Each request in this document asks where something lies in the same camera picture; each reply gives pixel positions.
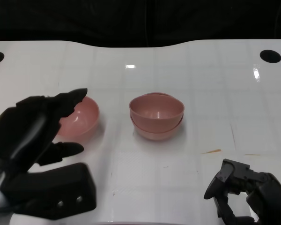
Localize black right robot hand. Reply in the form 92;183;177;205
203;158;281;225

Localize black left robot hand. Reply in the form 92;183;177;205
0;88;89;174

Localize pink plastic bowl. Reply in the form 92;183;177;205
54;95;100;143
130;112;184;142
129;92;185;128

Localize black curtain backdrop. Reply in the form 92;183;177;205
0;0;281;48

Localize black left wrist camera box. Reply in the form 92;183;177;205
0;163;97;220

